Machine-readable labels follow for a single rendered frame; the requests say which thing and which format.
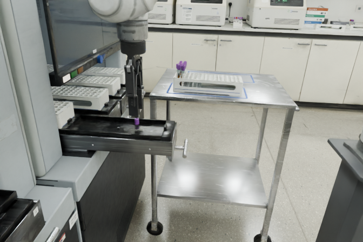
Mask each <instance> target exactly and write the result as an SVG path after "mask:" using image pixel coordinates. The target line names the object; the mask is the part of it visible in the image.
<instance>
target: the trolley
mask: <svg viewBox="0 0 363 242"><path fill-rule="evenodd" d="M176 72H177V69H169V68H167V69H166V71H165V72H164V74H163V75H162V77H161V78H160V80H159V81H158V83H157V84H156V86H155V87H154V89H153V90H152V91H151V93H150V94H149V99H150V119H157V100H166V120H171V101H180V102H194V103H209V104H223V105H237V106H252V107H263V113H262V117H261V123H260V130H259V136H258V142H257V149H256V155H255V158H246V157H235V156H223V155H216V154H205V153H193V152H188V153H187V157H186V158H183V152H182V151H174V154H173V159H172V161H171V156H166V161H165V165H164V168H163V171H162V175H161V178H160V181H159V184H158V188H157V155H152V154H151V196H152V221H150V222H148V224H147V227H146V229H147V231H148V233H149V234H151V235H154V236H157V235H160V234H161V233H162V232H163V225H162V223H160V222H159V221H158V217H157V197H164V198H174V199H183V200H193V201H203V202H208V203H218V204H227V205H237V206H247V207H256V208H262V209H266V213H265V218H264V223H263V228H262V230H261V231H260V234H257V235H256V236H255V237H254V238H253V241H254V242H272V240H271V237H270V236H269V235H267V234H268V229H269V226H270V221H271V217H272V211H273V207H274V202H275V197H276V194H277V189H278V184H279V179H280V175H281V170H282V166H283V162H284V157H285V152H286V148H287V143H288V138H289V135H290V130H291V125H292V120H293V115H294V112H295V111H296V112H298V111H300V109H299V108H298V106H297V105H296V103H295V102H294V101H293V99H292V98H291V97H290V96H289V94H288V93H287V92H286V90H285V89H284V88H283V86H282V85H281V84H280V83H279V82H278V80H277V79H276V78H275V76H274V75H266V74H256V73H238V72H221V71H204V70H186V72H189V73H205V74H215V75H231V76H241V77H242V80H243V89H242V94H241V96H230V95H216V94H208V93H193V92H173V77H174V75H175V74H176ZM268 108H275V109H287V111H286V116H285V121H284V126H283V131H282V134H281V140H280V145H279V150H278V155H277V160H276V164H275V168H274V174H273V179H272V184H271V189H270V194H269V198H268V202H267V198H266V194H265V190H264V186H263V181H262V179H261V175H260V171H259V166H258V165H259V159H260V153H261V147H262V143H263V137H264V131H265V125H266V119H267V113H268Z"/></svg>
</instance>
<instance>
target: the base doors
mask: <svg viewBox="0 0 363 242"><path fill-rule="evenodd" d="M204 39H211V40H216V41H205V40H204ZM221 39H222V40H227V41H229V40H231V42H227V41H220V40H221ZM145 40H146V41H153V43H151V42H146V53H144V54H142V55H140V56H142V57H143V61H142V67H143V86H144V91H146V92H151V91H152V90H153V89H154V87H155V86H156V84H157V83H158V81H159V80H160V78H161V77H162V75H163V74H164V72H165V71H166V69H167V68H169V69H176V64H179V61H183V62H184V61H187V66H186V69H187V70H204V71H215V69H216V71H221V72H238V73H256V74H266V75H274V76H275V78H276V79H277V80H278V82H279V83H280V84H281V85H282V86H283V88H284V89H285V90H286V92H287V93H288V94H289V96H290V97H291V98H292V99H293V101H300V102H318V103H337V104H356V105H363V41H335V40H322V39H299V38H275V37H251V36H225V35H199V34H187V33H162V32H148V39H145ZM172 40H173V56H172ZM217 43H218V47H217ZM298 43H299V44H307V43H308V44H310V45H299V44H298ZM191 44H200V45H191ZM214 44H215V46H214ZM220 44H221V46H219V45H220ZM315 44H323V45H324V44H325V45H327V46H322V45H315ZM282 47H285V48H293V49H282ZM216 56H217V60H216Z"/></svg>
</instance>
